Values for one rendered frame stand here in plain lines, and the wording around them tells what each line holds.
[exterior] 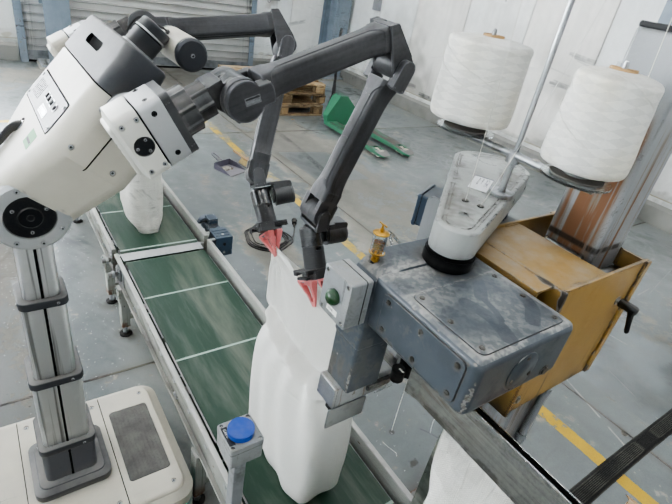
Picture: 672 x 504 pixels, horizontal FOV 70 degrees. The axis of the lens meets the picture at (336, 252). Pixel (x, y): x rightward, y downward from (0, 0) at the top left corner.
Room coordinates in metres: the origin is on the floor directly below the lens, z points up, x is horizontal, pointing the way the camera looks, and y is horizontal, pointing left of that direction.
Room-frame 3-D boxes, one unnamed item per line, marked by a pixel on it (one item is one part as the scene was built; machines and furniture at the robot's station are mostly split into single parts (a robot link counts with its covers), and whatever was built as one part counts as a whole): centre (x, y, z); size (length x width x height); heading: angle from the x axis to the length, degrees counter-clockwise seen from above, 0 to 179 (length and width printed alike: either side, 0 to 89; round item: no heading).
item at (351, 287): (0.67, -0.03, 1.28); 0.08 x 0.05 x 0.09; 40
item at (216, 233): (2.37, 0.72, 0.35); 0.30 x 0.15 x 0.15; 40
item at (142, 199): (2.35, 1.13, 0.74); 0.47 x 0.22 x 0.72; 38
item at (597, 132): (0.82, -0.38, 1.61); 0.15 x 0.14 x 0.17; 40
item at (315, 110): (6.62, 1.28, 0.07); 1.20 x 0.82 x 0.14; 128
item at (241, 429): (0.71, 0.13, 0.84); 0.06 x 0.06 x 0.02
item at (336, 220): (1.11, 0.04, 1.19); 0.11 x 0.09 x 0.12; 131
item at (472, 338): (0.67, -0.21, 1.21); 0.30 x 0.25 x 0.30; 40
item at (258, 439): (0.71, 0.13, 0.81); 0.08 x 0.08 x 0.06; 40
